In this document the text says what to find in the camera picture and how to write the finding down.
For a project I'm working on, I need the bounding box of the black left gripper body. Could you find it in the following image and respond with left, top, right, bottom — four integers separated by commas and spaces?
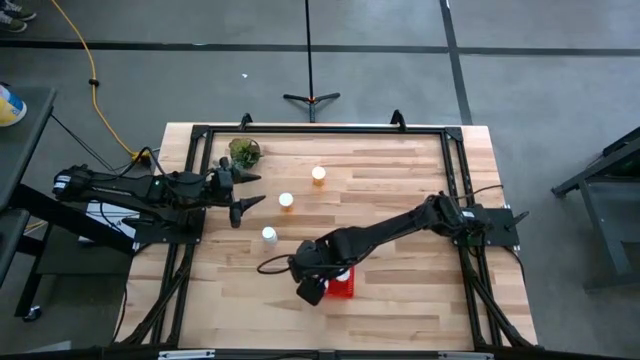
209, 156, 246, 229

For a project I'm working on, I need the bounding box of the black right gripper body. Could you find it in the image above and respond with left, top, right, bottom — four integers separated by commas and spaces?
288, 252, 346, 307

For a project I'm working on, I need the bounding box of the red plastic mesh basket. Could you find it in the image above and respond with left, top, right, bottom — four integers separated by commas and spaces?
323, 266, 356, 300

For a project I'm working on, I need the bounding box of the small potted green plant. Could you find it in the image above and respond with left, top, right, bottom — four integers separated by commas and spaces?
228, 137, 264, 170

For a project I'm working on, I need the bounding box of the white sheet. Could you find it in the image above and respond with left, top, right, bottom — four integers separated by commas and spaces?
84, 199, 139, 241

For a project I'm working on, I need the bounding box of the black tripod stand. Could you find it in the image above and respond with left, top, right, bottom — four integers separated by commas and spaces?
282, 0, 342, 124

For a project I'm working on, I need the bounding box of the dark grey side table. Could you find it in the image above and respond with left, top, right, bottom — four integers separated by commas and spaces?
0, 84, 139, 321

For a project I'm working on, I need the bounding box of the yellow and blue container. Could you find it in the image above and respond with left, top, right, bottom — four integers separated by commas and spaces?
0, 84, 28, 128

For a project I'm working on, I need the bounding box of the person's shoe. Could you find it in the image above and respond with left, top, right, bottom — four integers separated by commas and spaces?
0, 0, 38, 22
0, 12, 28, 34

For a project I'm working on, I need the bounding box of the black metal bench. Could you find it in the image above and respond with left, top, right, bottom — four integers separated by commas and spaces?
551, 127, 640, 291

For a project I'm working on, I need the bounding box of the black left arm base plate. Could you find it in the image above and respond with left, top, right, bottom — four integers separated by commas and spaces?
133, 207, 206, 246

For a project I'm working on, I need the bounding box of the yellow extension cable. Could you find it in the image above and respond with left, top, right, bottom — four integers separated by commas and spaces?
49, 0, 152, 166

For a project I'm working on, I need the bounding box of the black metal table frame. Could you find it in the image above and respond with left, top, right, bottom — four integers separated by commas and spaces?
112, 123, 539, 351

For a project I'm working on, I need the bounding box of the silver metal bracket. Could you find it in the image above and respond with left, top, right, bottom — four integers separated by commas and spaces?
158, 349, 216, 360
438, 351, 495, 360

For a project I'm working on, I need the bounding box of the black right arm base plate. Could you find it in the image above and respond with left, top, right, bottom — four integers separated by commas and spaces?
452, 207, 521, 249

